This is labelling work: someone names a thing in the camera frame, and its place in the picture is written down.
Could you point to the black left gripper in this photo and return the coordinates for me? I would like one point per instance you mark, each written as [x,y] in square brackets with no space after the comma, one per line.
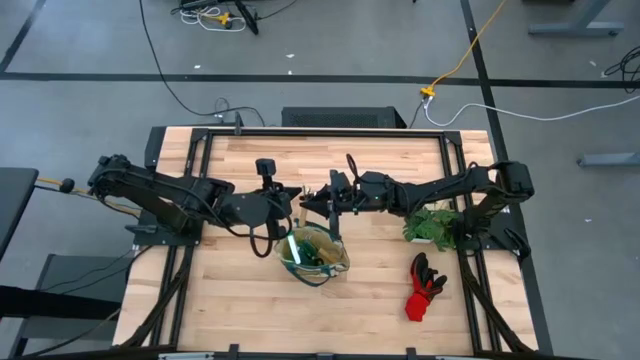
[257,210]

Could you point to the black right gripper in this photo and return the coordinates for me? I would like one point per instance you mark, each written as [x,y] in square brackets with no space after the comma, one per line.
[346,195]

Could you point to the beige green gardening bag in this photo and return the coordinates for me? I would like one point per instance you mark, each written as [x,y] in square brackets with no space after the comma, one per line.
[340,267]

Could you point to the red black gardening glove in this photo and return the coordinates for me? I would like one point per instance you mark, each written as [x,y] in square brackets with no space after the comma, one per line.
[422,295]

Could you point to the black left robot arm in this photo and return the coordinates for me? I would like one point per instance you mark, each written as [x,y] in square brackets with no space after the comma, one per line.
[150,195]

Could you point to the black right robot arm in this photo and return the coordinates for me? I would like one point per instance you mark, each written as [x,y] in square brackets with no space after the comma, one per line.
[440,187]

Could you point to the black computer case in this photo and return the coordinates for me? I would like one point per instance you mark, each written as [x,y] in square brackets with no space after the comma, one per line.
[340,117]

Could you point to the green potted plant white pot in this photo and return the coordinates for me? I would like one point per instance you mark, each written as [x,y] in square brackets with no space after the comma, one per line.
[430,227]

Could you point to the black corner plate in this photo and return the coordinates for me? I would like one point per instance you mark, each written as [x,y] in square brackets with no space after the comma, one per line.
[152,150]

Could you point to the black tripod leg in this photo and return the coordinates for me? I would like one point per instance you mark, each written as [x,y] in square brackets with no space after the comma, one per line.
[248,19]

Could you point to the black round knob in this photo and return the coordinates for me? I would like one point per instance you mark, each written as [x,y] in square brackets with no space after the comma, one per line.
[66,185]

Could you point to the black side table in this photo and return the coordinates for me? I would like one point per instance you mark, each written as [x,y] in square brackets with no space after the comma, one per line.
[15,200]

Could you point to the grey floor bar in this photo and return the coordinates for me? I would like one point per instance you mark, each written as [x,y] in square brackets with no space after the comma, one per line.
[607,159]

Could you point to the grey table base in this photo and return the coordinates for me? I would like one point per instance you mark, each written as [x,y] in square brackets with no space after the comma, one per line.
[575,28]

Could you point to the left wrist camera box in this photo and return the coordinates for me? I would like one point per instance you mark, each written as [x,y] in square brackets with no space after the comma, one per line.
[266,167]

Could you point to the black metal table frame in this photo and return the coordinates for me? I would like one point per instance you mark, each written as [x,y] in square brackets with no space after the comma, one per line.
[325,133]

